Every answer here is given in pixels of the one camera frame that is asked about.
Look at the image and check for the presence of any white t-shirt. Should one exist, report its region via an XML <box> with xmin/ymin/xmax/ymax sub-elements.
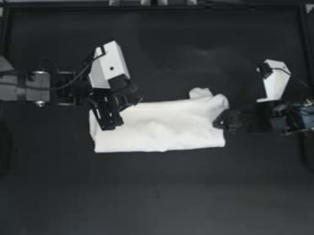
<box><xmin>88</xmin><ymin>86</ymin><xmax>231</xmax><ymax>154</ymax></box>

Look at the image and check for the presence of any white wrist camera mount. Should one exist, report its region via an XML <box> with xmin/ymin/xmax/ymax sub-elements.
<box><xmin>255</xmin><ymin>59</ymin><xmax>292</xmax><ymax>104</ymax></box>
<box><xmin>86</xmin><ymin>39</ymin><xmax>132</xmax><ymax>91</ymax></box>

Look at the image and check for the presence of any black frame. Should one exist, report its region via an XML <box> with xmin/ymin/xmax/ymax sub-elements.
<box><xmin>0</xmin><ymin>0</ymin><xmax>314</xmax><ymax>13</ymax></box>

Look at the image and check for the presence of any black camera cable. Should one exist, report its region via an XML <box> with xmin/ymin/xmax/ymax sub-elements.
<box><xmin>271</xmin><ymin>67</ymin><xmax>310</xmax><ymax>90</ymax></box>
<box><xmin>52</xmin><ymin>45</ymin><xmax>108</xmax><ymax>92</ymax></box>

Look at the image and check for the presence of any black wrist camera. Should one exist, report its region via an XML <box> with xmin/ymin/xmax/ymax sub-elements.
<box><xmin>255</xmin><ymin>62</ymin><xmax>275</xmax><ymax>78</ymax></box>
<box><xmin>105</xmin><ymin>74</ymin><xmax>133</xmax><ymax>92</ymax></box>

